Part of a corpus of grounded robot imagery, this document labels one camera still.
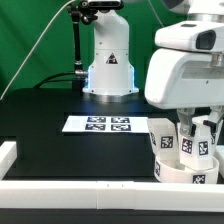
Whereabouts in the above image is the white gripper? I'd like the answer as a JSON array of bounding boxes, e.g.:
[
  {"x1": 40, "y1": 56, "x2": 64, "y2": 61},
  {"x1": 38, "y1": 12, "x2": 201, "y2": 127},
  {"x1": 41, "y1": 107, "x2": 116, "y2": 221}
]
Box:
[{"x1": 144, "y1": 49, "x2": 224, "y2": 137}]

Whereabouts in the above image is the white marker sheet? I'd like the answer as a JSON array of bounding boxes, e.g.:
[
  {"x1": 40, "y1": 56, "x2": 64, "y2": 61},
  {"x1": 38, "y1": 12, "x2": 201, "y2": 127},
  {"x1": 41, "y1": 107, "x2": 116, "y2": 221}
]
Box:
[{"x1": 62, "y1": 116, "x2": 148, "y2": 134}]

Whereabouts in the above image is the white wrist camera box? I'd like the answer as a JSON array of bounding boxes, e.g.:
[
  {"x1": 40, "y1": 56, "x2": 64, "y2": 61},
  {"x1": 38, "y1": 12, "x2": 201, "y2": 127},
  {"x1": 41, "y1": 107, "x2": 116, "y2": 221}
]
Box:
[{"x1": 155, "y1": 21, "x2": 224, "y2": 53}]

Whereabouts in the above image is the black camera stand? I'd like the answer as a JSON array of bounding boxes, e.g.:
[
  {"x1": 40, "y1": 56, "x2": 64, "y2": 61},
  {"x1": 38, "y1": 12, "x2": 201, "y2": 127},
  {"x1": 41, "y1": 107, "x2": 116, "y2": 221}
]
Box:
[{"x1": 67, "y1": 0, "x2": 124, "y2": 92}]

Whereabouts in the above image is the black cable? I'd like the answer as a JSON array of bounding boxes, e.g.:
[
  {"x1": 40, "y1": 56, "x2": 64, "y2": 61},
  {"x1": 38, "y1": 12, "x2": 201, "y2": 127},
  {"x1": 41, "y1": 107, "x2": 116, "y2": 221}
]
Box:
[{"x1": 33, "y1": 71, "x2": 90, "y2": 90}]

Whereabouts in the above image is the white cable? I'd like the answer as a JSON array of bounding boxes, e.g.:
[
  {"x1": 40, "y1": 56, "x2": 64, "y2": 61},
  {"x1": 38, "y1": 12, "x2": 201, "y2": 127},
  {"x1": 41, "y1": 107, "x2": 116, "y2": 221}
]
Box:
[{"x1": 0, "y1": 0, "x2": 76, "y2": 101}]

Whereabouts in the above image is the white left fence rail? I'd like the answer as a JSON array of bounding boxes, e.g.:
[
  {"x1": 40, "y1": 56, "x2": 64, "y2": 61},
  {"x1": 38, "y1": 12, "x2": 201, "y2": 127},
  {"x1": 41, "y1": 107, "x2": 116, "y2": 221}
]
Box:
[{"x1": 0, "y1": 141, "x2": 17, "y2": 181}]

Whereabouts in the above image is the white front fence rail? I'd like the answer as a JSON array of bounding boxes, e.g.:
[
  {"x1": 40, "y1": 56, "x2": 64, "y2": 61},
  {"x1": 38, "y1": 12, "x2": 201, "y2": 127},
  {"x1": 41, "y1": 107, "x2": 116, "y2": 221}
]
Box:
[{"x1": 0, "y1": 181, "x2": 224, "y2": 212}]

